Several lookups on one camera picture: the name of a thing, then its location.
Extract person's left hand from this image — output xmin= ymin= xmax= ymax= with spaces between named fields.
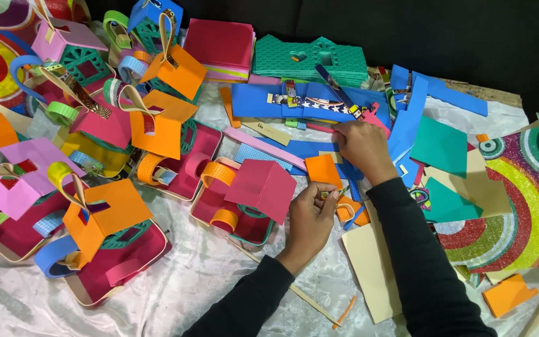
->
xmin=275 ymin=182 xmax=340 ymax=277

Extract person's right hand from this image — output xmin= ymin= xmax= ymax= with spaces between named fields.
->
xmin=333 ymin=120 xmax=400 ymax=188

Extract orange foam square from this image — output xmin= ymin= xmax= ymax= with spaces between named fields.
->
xmin=304 ymin=154 xmax=344 ymax=191

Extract patterned star ribbon strip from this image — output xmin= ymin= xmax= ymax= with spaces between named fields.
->
xmin=267 ymin=93 xmax=364 ymax=119

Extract narrow blue glitter strip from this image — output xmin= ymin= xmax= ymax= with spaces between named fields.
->
xmin=344 ymin=161 xmax=363 ymax=204

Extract dark blue patterned strip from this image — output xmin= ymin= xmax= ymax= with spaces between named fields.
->
xmin=315 ymin=64 xmax=363 ymax=118

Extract orange foam loop piece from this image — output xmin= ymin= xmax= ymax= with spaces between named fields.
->
xmin=335 ymin=194 xmax=371 ymax=227

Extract cream paper tag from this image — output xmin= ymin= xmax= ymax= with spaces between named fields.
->
xmin=240 ymin=117 xmax=293 ymax=147

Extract long pink foam strip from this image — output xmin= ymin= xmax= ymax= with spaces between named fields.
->
xmin=223 ymin=126 xmax=308 ymax=172

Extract stack of green house cutouts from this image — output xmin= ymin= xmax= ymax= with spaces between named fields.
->
xmin=252 ymin=34 xmax=369 ymax=89

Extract light blue glitter foam piece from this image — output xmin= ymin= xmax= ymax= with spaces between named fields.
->
xmin=234 ymin=142 xmax=294 ymax=173

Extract blue foam sheet pile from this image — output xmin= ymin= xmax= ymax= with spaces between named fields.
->
xmin=231 ymin=81 xmax=393 ymax=129

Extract teal foam sheet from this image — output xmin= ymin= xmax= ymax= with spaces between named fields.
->
xmin=409 ymin=115 xmax=469 ymax=179

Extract long blue foam strip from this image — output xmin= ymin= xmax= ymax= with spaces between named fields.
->
xmin=411 ymin=70 xmax=489 ymax=118

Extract orange glitter strip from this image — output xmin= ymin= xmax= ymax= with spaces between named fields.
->
xmin=218 ymin=86 xmax=242 ymax=129

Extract teal foam triangle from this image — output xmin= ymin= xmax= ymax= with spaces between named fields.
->
xmin=421 ymin=176 xmax=484 ymax=224

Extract large cream foam sheet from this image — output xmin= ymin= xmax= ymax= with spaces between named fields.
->
xmin=423 ymin=149 xmax=513 ymax=221

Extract stack of pink foam sheets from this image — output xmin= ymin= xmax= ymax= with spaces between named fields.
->
xmin=183 ymin=18 xmax=257 ymax=84

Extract long cream foam strip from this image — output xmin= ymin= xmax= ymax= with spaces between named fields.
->
xmin=225 ymin=236 xmax=342 ymax=327

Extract small orange foam strip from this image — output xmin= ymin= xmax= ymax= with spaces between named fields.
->
xmin=332 ymin=295 xmax=357 ymax=330

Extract rainbow glitter sheet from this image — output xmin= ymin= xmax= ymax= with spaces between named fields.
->
xmin=433 ymin=112 xmax=539 ymax=287

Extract white satin cloth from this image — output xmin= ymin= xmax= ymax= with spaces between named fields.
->
xmin=0 ymin=77 xmax=539 ymax=337

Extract notched orange foam piece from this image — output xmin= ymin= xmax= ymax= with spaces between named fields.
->
xmin=481 ymin=273 xmax=539 ymax=319

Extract heap of foam craft houses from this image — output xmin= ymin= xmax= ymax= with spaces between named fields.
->
xmin=0 ymin=0 xmax=298 ymax=310

